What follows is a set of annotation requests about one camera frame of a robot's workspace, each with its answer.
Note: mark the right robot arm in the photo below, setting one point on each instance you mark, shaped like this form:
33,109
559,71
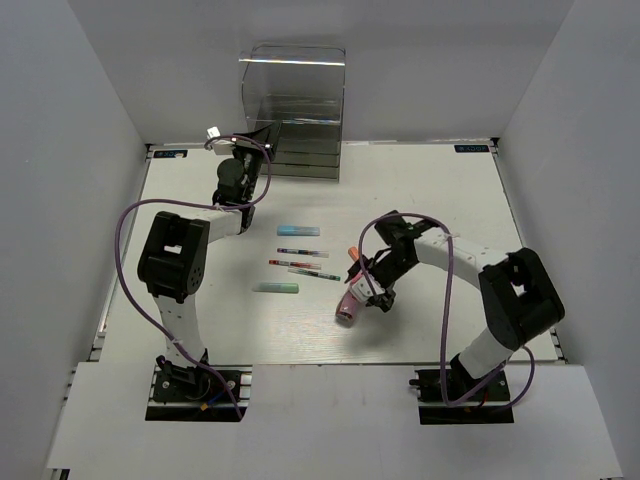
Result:
519,299

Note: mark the green gel pen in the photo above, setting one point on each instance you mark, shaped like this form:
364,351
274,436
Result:
314,274

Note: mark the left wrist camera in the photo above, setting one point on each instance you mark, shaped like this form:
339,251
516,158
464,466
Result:
216,143

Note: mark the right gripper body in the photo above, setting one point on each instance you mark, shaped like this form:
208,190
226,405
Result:
391,268

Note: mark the blue highlighter marker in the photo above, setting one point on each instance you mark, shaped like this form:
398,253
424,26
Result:
291,230

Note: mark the clear acrylic drawer organizer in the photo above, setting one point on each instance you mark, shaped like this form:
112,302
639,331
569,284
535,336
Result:
301,90

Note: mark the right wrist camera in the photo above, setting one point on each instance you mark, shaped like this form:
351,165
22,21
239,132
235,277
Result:
364,290

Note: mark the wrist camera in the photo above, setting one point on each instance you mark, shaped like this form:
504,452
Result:
216,143
364,290

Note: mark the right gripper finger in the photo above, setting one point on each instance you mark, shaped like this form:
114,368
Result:
384,301
359,264

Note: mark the purple gel pen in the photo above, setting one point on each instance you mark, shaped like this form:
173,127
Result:
303,252

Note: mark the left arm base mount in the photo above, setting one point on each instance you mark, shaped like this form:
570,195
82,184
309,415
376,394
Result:
193,395

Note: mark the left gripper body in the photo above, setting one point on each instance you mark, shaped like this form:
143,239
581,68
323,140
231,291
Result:
251,160

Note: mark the green highlighter marker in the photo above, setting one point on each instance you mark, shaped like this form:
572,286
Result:
276,287

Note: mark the red gel pen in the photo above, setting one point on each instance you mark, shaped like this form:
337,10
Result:
293,264

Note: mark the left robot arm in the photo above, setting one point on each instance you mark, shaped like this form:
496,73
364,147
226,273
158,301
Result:
173,260

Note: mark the orange highlighter marker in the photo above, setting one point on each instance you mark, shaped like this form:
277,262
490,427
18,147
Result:
354,253

